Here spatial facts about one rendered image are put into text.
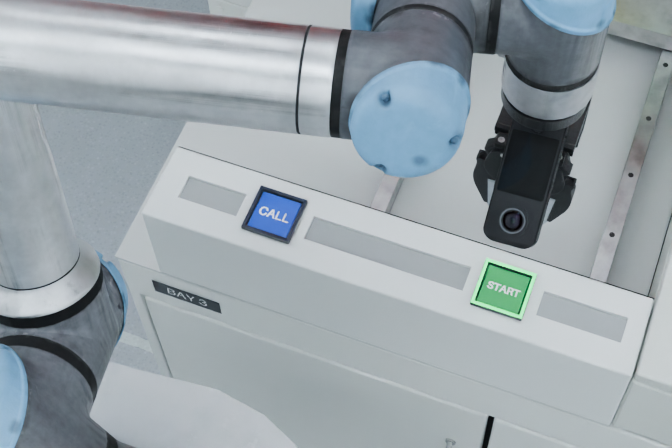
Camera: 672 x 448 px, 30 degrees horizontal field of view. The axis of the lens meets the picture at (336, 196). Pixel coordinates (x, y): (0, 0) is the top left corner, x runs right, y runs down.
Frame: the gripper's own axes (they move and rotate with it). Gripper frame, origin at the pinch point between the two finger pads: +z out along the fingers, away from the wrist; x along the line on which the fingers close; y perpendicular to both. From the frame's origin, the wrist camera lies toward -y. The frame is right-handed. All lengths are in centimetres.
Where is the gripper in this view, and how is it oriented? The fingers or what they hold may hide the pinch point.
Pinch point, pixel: (514, 227)
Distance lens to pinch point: 119.9
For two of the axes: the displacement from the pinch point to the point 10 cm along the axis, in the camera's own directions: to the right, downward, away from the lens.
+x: -9.3, -3.0, 2.1
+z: 0.2, 5.1, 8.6
